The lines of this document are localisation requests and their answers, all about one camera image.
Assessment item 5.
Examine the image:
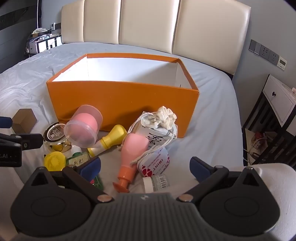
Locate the pink bottle with orange cap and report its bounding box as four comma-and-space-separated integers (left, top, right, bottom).
112, 133, 150, 193

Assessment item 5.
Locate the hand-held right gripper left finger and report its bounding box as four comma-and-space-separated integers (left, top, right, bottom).
24, 156, 114, 204

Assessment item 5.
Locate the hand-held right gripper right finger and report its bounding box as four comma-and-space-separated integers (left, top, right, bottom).
177, 157, 266, 204

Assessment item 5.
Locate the round gold tin black lid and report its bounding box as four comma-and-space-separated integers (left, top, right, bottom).
43, 123, 70, 151

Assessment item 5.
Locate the clutter on dark nightstand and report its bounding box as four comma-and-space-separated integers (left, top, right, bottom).
31, 27, 53, 39

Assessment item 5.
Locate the white cushion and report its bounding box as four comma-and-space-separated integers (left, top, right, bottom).
252, 163, 296, 241

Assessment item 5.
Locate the yellow round container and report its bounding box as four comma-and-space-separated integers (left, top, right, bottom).
44, 151, 66, 171

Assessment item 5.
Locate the cream padded headboard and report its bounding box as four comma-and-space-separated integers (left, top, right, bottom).
61, 0, 252, 76

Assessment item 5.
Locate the yellow squeeze bottle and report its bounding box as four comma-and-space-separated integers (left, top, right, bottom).
87, 124, 128, 156

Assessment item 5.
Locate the white tin with red dots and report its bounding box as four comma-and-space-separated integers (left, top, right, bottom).
137, 146, 171, 178

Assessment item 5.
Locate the small brown cardboard box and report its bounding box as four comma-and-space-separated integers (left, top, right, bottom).
11, 108, 38, 134

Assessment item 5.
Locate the dark nightstand with white panels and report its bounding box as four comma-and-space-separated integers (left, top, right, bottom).
24, 34, 63, 55

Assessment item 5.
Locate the grey wall switch panel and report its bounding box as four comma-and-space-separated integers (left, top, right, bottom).
249, 39, 280, 65

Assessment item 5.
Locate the small green plastic item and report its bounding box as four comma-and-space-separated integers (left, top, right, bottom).
91, 175, 104, 189

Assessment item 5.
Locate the orange cardboard box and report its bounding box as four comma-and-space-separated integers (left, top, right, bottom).
46, 53, 200, 139

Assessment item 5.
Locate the small green bottle white cap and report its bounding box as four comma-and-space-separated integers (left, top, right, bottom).
66, 145, 91, 168

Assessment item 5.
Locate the white drawstring bag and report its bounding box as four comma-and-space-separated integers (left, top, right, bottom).
127, 106, 178, 165

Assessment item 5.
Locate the white cable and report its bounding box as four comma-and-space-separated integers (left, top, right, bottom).
243, 138, 262, 163

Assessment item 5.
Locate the small jar with white lid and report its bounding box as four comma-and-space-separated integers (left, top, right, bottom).
142, 175, 171, 193

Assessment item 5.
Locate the black and white nightstand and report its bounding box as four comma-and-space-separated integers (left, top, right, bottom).
242, 74, 296, 165

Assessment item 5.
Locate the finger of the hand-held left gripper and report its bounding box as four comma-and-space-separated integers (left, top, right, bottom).
0, 116, 13, 128
21, 133, 44, 151

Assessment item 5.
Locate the clear case with pink sponge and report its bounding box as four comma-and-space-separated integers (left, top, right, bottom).
63, 104, 103, 148

